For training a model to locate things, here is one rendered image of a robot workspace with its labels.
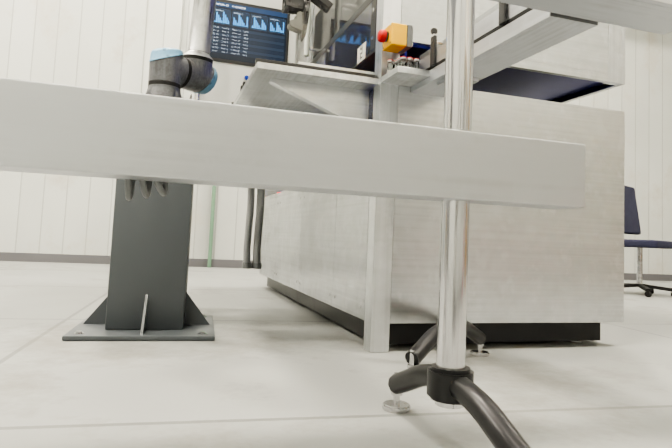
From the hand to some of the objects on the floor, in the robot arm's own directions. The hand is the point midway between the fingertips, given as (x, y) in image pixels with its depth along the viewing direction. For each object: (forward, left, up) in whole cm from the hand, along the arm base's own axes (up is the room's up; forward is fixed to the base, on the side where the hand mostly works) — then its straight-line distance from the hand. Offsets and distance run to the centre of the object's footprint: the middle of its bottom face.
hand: (303, 37), depth 183 cm
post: (+27, -7, -102) cm, 105 cm away
